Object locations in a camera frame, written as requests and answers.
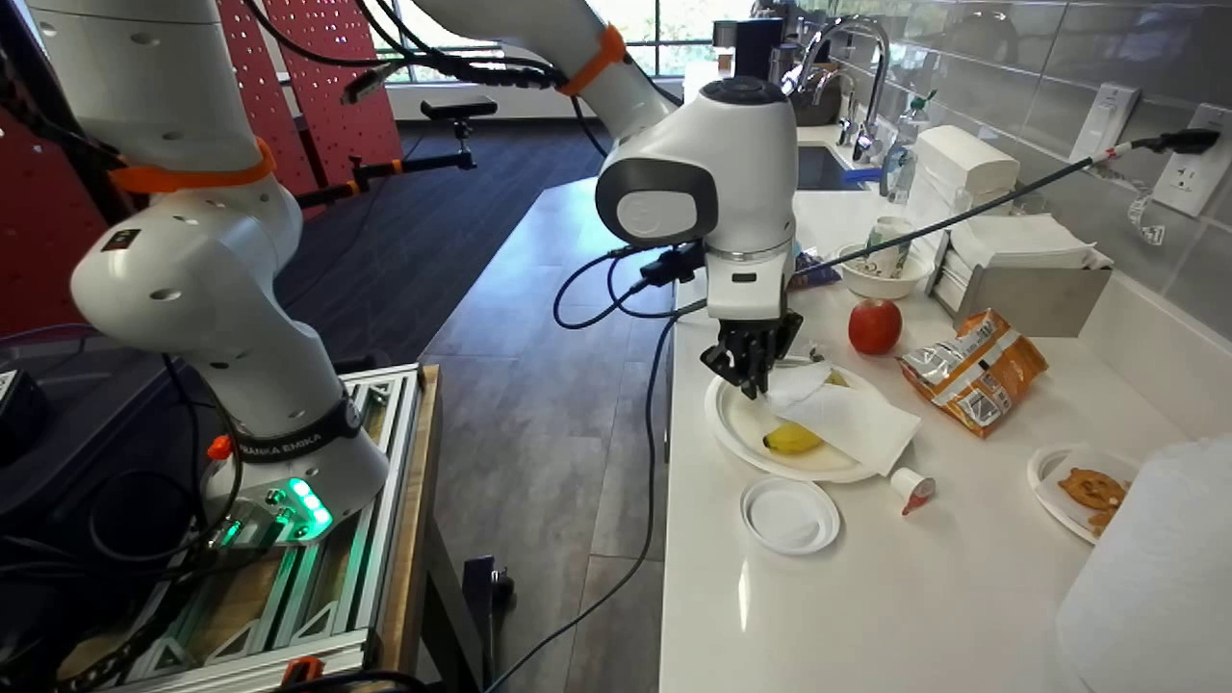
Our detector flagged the white banana plate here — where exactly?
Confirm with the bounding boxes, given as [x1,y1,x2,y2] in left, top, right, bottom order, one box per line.
[705,361,901,489]

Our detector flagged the black power cable with plug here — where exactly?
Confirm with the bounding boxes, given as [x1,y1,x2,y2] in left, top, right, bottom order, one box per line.
[819,128,1223,272]

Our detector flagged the red apple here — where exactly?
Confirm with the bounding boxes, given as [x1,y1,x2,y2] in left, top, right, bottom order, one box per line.
[845,298,904,358]

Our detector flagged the white wall outlet plate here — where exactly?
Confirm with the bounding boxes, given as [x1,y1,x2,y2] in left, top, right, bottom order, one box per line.
[1071,82,1144,167]

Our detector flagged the stack of white paper towels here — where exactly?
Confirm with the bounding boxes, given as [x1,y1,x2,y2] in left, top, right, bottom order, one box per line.
[904,122,1026,226]

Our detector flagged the small white round lid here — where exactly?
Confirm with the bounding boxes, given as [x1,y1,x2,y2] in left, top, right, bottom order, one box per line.
[737,475,849,558]

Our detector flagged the white paper towel roll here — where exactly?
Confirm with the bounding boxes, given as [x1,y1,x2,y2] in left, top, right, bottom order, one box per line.
[1051,426,1232,693]

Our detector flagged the small cup in white bowl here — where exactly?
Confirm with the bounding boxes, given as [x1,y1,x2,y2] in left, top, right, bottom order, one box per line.
[861,213,915,276]

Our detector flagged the small tipped paper cup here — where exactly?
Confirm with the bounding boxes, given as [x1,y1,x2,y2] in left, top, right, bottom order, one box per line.
[886,461,941,520]

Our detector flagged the orange snack bag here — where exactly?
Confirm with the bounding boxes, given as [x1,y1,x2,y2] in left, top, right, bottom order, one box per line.
[892,303,1051,443]

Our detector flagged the red pegboard panel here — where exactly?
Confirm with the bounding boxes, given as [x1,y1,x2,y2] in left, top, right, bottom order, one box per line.
[215,0,408,199]

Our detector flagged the white wall outlet with plug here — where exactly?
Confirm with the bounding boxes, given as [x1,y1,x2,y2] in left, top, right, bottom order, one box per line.
[1149,102,1232,218]

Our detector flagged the chrome sink faucet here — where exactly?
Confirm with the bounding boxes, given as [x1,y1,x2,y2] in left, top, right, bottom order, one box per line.
[792,12,901,167]

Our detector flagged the white plate with cookies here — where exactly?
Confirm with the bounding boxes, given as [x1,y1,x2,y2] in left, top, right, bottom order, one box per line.
[1026,443,1144,551]

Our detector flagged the black bench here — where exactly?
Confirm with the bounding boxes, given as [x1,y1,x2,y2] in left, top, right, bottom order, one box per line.
[398,95,502,172]

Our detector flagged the aluminium wood robot cart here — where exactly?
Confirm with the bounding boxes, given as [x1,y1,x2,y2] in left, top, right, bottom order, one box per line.
[55,361,447,693]

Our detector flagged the white ceramic bowl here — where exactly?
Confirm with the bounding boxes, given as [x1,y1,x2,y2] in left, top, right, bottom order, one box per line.
[834,236,941,303]

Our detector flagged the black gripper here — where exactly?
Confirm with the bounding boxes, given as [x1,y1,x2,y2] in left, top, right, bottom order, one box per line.
[697,312,806,403]

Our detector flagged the kitchen sink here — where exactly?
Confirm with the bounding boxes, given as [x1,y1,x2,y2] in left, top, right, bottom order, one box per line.
[792,143,890,191]

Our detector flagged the black cart foot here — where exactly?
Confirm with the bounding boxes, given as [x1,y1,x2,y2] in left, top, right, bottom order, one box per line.
[458,551,516,647]

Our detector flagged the white paper napkin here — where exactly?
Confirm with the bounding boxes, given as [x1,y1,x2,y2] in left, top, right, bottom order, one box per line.
[768,361,926,480]

